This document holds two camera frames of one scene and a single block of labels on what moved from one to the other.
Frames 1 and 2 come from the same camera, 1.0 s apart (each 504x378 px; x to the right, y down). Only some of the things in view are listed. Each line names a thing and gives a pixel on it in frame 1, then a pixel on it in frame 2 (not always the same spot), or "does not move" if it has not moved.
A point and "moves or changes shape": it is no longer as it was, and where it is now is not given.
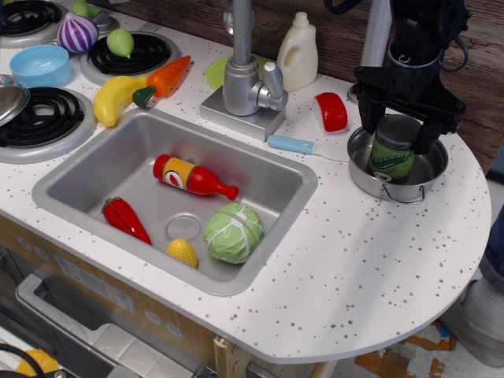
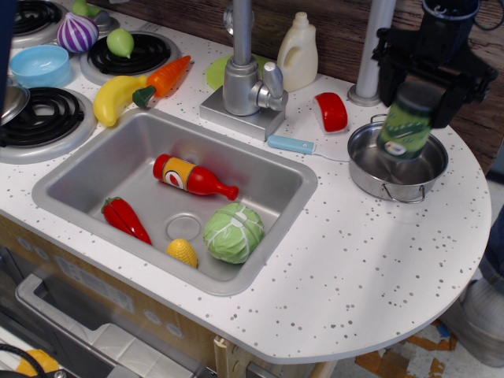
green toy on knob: [82, 7] does not move
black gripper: [418, 89] to [441, 50]
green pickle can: [393, 149] moves or changes shape
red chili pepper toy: [117, 213] does not move
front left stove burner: [54, 123] does not move
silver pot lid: [13, 99] does not move
